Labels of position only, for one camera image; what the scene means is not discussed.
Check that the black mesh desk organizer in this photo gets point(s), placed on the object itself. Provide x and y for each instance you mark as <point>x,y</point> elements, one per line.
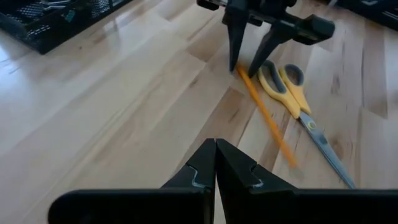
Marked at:
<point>46,40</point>

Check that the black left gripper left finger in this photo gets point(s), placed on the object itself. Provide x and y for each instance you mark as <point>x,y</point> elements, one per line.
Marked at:
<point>202,171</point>

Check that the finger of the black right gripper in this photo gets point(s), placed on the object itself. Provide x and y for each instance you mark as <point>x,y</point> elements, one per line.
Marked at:
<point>237,34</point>
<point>270,42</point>

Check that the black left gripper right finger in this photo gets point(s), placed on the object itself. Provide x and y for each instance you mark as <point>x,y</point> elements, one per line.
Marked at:
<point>236,171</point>

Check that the orange wooden pencil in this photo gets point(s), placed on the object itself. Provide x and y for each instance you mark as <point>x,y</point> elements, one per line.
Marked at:
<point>264,113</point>

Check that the black binder clip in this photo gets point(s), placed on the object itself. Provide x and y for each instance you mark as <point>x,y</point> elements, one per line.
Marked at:
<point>54,3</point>

